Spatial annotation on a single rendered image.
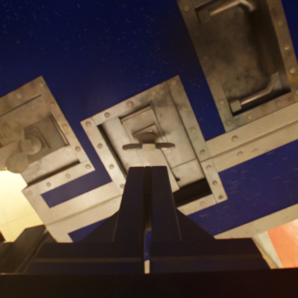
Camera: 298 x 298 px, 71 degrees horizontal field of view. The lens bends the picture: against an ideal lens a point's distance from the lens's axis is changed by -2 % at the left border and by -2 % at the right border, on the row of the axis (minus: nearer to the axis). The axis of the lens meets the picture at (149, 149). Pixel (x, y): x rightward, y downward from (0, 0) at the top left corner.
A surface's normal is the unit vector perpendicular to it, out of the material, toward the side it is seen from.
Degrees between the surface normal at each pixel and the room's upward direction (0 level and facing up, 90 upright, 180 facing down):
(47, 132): 115
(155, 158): 90
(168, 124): 90
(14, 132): 137
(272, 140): 90
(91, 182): 90
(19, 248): 100
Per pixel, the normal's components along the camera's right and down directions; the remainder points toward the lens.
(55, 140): 0.38, 0.11
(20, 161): 0.73, 0.04
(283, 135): 0.00, 0.30
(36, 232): -0.26, -0.92
